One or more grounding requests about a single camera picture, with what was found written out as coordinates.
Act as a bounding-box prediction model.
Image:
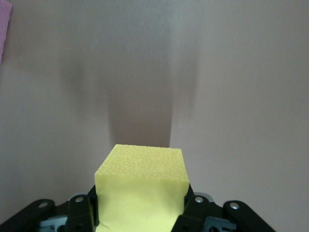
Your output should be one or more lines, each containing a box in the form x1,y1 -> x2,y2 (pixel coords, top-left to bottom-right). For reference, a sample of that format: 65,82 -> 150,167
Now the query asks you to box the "brown table mat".
0,0 -> 309,232

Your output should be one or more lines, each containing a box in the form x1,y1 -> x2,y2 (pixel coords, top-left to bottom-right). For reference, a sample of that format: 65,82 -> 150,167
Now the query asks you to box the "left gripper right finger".
170,183 -> 275,232

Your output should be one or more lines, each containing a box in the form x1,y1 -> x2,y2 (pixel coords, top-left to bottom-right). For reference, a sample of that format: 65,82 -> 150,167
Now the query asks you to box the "pink foam cube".
0,0 -> 13,65

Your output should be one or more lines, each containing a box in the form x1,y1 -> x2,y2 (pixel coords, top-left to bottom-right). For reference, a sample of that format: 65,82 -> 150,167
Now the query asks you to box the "yellow foam cube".
94,144 -> 189,232

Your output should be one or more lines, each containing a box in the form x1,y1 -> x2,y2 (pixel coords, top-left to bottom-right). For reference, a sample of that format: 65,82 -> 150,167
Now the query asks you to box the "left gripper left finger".
2,185 -> 99,232

